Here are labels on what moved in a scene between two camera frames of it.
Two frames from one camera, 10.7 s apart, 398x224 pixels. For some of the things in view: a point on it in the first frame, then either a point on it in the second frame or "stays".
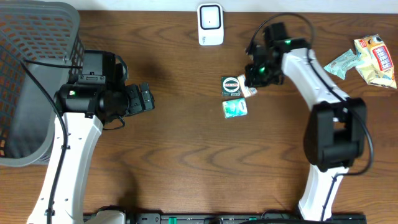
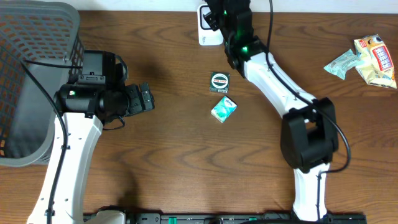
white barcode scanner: [210, 23] stays
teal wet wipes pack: [347, 61] stays
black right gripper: [252, 79] -> [207, 16]
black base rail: [237, 218] stays
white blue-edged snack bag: [374, 62] stays
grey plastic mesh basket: [41, 31] stays
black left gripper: [137, 100] stays
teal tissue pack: [234, 108] -> [224, 109]
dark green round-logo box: [231, 86] -> [219, 82]
